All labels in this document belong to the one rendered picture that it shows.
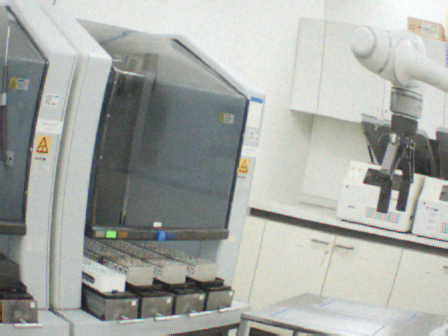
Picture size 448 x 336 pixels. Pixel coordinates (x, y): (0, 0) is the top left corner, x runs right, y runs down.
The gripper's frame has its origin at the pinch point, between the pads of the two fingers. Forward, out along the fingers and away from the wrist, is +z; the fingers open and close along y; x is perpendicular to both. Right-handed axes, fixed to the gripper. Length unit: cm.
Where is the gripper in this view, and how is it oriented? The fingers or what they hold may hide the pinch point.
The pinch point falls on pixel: (392, 206)
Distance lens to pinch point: 144.1
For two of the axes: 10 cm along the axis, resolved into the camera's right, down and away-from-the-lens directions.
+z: -1.7, 9.8, 0.5
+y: 5.9, 0.6, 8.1
